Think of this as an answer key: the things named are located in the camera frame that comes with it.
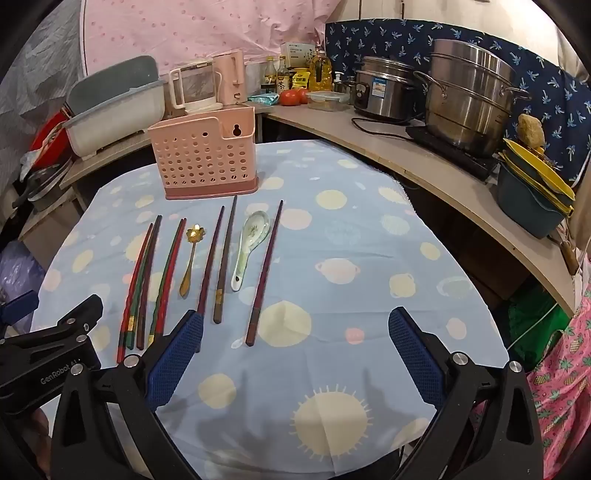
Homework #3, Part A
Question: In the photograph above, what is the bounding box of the gold flower spoon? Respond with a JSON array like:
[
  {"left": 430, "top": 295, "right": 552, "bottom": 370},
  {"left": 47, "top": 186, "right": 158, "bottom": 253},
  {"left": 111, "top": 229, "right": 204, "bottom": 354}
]
[{"left": 179, "top": 224, "right": 205, "bottom": 298}]

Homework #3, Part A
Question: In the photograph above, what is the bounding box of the white ceramic soup spoon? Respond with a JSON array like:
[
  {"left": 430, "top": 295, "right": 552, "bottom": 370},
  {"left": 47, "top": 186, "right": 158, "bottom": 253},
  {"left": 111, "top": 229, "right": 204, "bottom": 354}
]
[{"left": 230, "top": 210, "right": 270, "bottom": 292}]

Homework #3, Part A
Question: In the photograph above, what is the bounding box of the long maroon chopstick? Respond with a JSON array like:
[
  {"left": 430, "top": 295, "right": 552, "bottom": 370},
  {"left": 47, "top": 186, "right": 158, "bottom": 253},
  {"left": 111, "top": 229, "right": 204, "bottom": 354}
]
[{"left": 245, "top": 200, "right": 283, "bottom": 347}]

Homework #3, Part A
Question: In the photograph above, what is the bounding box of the purple plastic bag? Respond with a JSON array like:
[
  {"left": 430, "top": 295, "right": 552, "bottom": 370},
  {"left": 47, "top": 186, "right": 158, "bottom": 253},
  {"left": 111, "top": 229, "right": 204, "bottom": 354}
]
[{"left": 1, "top": 241, "right": 45, "bottom": 338}]

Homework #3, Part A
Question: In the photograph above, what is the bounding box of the pink pineapple apron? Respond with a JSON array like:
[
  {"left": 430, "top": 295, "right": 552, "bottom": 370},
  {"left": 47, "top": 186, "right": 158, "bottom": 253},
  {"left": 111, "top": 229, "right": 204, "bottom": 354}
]
[{"left": 528, "top": 286, "right": 590, "bottom": 479}]

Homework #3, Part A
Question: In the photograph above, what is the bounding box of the black frying pan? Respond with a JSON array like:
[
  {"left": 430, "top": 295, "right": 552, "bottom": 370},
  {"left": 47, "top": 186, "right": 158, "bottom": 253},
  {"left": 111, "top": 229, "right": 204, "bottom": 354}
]
[{"left": 12, "top": 159, "right": 73, "bottom": 212}]

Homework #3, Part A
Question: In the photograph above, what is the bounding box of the blue patterned tablecloth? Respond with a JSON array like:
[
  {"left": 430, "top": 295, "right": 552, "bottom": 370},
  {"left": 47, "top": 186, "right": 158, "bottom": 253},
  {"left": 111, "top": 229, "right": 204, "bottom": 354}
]
[{"left": 32, "top": 141, "right": 508, "bottom": 479}]

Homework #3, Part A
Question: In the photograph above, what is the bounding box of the red plastic basin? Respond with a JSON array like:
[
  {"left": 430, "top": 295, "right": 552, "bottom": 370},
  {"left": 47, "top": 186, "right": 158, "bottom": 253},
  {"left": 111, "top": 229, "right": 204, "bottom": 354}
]
[{"left": 30, "top": 109, "right": 72, "bottom": 172}]

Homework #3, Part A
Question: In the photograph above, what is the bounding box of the pink perforated utensil holder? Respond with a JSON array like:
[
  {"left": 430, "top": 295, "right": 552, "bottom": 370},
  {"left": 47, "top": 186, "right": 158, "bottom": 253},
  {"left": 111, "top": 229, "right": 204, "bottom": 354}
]
[{"left": 147, "top": 106, "right": 259, "bottom": 200}]

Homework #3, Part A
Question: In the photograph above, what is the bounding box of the dish drainer box with lid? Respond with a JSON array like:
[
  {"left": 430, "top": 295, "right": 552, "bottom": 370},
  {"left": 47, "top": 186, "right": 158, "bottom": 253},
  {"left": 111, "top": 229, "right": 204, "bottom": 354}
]
[{"left": 63, "top": 55, "right": 165, "bottom": 158}]

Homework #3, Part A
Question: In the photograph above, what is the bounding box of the grey striped cloth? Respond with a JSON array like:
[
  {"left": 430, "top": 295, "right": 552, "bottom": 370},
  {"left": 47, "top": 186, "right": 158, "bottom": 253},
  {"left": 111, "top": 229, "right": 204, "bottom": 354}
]
[{"left": 1, "top": 1, "right": 82, "bottom": 188}]

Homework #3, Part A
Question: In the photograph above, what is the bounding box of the dark teal basin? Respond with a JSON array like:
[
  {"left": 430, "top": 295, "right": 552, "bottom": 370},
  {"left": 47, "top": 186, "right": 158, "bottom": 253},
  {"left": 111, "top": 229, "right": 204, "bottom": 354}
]
[{"left": 496, "top": 163, "right": 564, "bottom": 239}]

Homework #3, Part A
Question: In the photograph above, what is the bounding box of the black induction cooker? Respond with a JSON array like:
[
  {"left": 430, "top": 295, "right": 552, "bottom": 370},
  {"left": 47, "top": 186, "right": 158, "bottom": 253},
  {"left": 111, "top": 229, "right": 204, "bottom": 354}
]
[{"left": 406, "top": 126, "right": 498, "bottom": 182}]

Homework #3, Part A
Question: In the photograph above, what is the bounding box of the glass electric kettle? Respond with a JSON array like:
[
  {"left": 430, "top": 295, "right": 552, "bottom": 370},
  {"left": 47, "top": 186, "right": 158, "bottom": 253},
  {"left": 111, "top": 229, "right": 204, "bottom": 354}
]
[{"left": 168, "top": 59, "right": 222, "bottom": 114}]

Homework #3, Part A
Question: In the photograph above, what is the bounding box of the yellow bowl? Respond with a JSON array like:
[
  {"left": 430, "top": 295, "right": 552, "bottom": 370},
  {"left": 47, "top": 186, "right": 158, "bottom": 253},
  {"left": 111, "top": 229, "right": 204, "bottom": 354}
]
[{"left": 501, "top": 138, "right": 575, "bottom": 211}]

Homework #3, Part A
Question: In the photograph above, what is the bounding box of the blue wipes packet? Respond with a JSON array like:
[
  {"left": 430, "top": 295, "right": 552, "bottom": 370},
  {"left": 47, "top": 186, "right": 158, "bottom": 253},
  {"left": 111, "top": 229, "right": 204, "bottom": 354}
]
[{"left": 247, "top": 92, "right": 280, "bottom": 106}]

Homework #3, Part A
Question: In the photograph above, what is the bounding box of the pink dotted curtain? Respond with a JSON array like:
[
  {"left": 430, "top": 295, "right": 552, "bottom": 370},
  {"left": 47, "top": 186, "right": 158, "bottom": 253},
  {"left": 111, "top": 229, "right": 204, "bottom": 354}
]
[{"left": 80, "top": 0, "right": 339, "bottom": 75}]

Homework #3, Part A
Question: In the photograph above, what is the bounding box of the pink electric kettle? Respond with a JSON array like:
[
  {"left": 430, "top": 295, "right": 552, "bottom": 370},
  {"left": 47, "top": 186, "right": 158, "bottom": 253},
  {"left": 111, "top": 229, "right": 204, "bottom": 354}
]
[{"left": 212, "top": 50, "right": 246, "bottom": 106}]

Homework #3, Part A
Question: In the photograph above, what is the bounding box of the loofah sponge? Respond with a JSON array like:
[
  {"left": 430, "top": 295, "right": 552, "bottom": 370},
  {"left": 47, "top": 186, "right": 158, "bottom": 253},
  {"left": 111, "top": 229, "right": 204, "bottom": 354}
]
[{"left": 517, "top": 113, "right": 545, "bottom": 149}]

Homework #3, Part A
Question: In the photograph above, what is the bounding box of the red tomato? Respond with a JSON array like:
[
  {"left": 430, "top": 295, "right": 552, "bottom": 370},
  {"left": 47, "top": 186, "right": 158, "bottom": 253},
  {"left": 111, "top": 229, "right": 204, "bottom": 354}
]
[
  {"left": 297, "top": 88, "right": 308, "bottom": 104},
  {"left": 279, "top": 89, "right": 301, "bottom": 106}
]

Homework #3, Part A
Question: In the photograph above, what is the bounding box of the soy sauce bottle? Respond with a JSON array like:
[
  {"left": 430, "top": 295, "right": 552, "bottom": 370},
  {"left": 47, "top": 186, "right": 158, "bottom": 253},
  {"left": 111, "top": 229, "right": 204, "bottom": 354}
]
[{"left": 276, "top": 55, "right": 290, "bottom": 94}]

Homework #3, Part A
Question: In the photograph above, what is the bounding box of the yellow seasoning packet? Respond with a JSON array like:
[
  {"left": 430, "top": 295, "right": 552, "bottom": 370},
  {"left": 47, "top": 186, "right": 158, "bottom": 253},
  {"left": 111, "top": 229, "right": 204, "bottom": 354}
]
[{"left": 291, "top": 68, "right": 311, "bottom": 90}]

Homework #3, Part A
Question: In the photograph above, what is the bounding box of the navy floral cloth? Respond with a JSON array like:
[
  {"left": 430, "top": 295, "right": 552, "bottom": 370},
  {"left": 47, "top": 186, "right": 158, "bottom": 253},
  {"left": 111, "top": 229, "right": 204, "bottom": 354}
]
[{"left": 325, "top": 19, "right": 590, "bottom": 185}]

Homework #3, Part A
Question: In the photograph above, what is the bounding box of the large steel steamer pot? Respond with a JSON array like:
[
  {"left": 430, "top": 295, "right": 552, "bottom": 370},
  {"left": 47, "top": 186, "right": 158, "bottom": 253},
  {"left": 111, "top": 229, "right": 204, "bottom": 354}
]
[{"left": 414, "top": 39, "right": 531, "bottom": 155}]

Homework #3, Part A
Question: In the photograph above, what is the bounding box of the clear food container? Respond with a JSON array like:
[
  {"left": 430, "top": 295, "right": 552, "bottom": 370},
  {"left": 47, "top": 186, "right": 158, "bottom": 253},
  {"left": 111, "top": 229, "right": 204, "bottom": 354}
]
[{"left": 307, "top": 91, "right": 349, "bottom": 112}]

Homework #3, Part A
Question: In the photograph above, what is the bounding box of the cooking oil bottle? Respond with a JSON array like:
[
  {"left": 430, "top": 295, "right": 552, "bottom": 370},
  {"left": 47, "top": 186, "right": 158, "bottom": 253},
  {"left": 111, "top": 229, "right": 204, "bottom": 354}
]
[{"left": 308, "top": 47, "right": 332, "bottom": 92}]

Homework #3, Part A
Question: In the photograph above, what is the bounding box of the silver rice cooker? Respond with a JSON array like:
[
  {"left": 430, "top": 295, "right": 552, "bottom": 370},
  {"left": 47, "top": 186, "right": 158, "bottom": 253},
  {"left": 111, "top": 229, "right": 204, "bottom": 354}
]
[{"left": 353, "top": 56, "right": 425, "bottom": 123}]

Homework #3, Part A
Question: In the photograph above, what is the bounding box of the black power cable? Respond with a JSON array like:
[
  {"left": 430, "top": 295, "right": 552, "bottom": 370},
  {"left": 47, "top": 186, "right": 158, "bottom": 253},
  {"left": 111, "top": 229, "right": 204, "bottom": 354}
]
[{"left": 351, "top": 116, "right": 426, "bottom": 141}]

